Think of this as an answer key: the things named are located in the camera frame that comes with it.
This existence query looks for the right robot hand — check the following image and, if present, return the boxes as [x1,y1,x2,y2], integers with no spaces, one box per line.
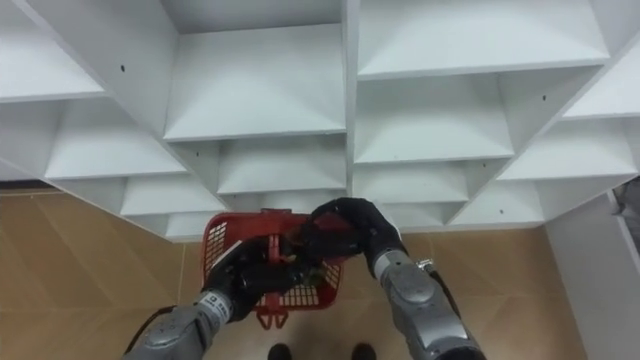
[293,196,409,278]

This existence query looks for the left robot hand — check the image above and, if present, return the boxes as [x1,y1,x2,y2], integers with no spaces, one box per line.
[202,238,312,324]

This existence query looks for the red plastic basket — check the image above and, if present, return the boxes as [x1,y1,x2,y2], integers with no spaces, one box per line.
[200,210,348,331]

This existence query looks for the robot legs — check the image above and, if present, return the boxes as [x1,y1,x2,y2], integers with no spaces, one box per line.
[267,342,378,360]

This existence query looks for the white shelf unit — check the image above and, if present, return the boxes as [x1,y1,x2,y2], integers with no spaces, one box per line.
[0,0,640,244]

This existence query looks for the white cabinet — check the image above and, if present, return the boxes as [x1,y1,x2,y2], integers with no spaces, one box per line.
[543,189,640,360]

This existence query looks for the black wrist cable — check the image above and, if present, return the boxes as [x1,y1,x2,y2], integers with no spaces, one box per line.
[123,304,177,355]
[415,258,462,321]

